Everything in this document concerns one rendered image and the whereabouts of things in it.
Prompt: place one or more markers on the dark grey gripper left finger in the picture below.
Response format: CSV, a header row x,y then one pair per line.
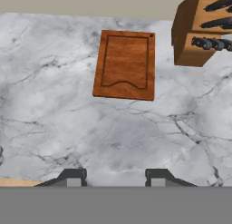
x,y
73,175

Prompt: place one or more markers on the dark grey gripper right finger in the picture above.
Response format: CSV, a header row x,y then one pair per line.
x,y
158,175

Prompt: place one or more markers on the light wooden cabinet front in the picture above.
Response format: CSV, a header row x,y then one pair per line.
x,y
16,182

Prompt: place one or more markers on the brown wooden cutting board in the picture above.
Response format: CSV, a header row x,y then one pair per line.
x,y
125,64

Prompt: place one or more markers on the wooden knife block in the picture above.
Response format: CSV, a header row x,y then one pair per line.
x,y
187,28

